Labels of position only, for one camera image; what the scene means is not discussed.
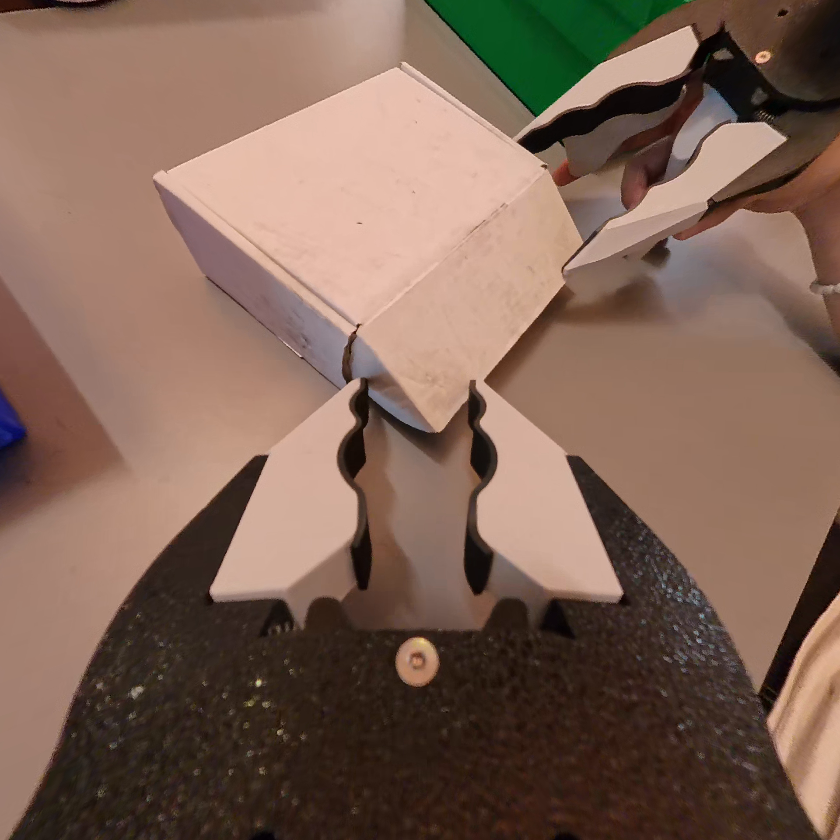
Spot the white cardboard mailer box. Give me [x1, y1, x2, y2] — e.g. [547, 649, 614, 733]
[153, 62, 584, 434]

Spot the person's pale clothing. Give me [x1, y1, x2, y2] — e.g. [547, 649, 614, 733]
[768, 591, 840, 837]

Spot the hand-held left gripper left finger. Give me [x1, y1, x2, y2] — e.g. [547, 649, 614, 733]
[210, 378, 373, 624]

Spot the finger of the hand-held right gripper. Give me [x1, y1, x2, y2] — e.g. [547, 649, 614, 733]
[563, 121, 787, 273]
[515, 26, 701, 178]

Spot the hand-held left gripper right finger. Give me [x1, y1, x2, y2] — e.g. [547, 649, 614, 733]
[462, 379, 624, 627]

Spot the blue plastic bin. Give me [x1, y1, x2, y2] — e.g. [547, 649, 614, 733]
[0, 387, 27, 450]

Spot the green plastic bin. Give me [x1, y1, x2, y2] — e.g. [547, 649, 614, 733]
[425, 0, 697, 116]

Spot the person's right hand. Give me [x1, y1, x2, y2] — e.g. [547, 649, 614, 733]
[675, 138, 840, 286]

